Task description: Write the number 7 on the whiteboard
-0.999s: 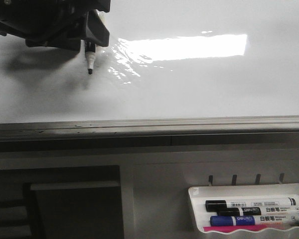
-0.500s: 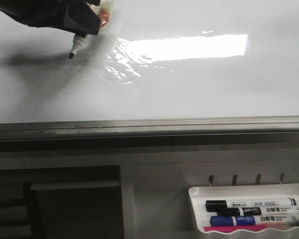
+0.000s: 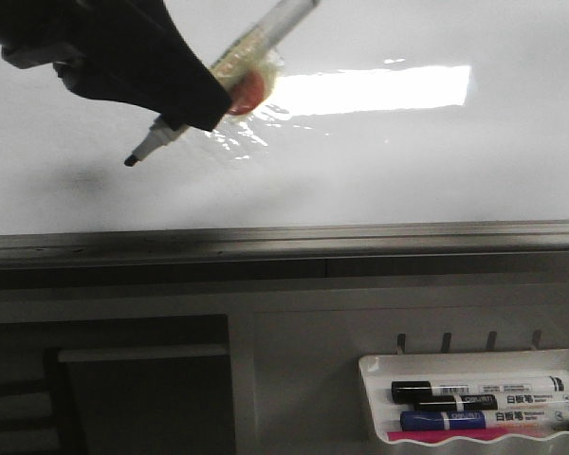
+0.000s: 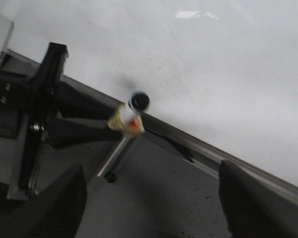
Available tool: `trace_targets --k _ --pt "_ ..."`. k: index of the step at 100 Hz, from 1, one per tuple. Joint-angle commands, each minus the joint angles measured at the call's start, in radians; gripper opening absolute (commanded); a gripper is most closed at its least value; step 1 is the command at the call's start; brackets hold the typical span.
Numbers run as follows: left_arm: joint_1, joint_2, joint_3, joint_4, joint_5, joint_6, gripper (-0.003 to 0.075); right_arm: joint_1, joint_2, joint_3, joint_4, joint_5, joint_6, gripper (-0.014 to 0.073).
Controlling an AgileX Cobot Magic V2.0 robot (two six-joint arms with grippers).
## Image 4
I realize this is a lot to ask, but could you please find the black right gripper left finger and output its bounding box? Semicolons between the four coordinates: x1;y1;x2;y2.
0;165;87;238

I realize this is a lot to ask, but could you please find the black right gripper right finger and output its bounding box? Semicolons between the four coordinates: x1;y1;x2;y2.
219;160;298;238

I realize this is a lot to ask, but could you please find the black whiteboard marker with tape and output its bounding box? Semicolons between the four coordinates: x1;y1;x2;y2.
97;91;150;179

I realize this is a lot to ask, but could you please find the white whiteboard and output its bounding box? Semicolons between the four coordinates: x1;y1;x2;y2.
0;0;298;186

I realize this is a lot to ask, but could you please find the grey aluminium whiteboard tray ledge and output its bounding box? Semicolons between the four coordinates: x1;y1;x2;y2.
4;48;298;211

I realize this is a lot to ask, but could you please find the black metal stand bracket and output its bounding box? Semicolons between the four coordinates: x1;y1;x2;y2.
7;42;68;201

